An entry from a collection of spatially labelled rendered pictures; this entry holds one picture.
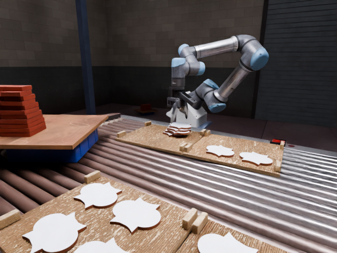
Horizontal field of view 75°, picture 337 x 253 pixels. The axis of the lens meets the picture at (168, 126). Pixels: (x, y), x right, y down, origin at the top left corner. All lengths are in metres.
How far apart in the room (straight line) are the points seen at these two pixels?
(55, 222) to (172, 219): 0.30
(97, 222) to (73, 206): 0.11
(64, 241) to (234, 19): 5.81
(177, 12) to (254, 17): 1.96
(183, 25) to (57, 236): 6.13
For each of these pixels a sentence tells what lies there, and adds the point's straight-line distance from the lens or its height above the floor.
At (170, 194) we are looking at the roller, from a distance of 0.77.
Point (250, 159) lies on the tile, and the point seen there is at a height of 0.95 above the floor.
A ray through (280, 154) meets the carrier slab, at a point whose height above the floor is 0.94.
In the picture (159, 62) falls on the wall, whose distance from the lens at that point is 6.70.
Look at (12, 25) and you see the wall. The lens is 6.04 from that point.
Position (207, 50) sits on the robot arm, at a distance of 1.39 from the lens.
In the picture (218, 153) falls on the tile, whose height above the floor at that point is 0.95.
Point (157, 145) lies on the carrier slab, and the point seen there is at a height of 0.94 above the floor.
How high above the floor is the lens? 1.34
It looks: 16 degrees down
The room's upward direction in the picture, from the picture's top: straight up
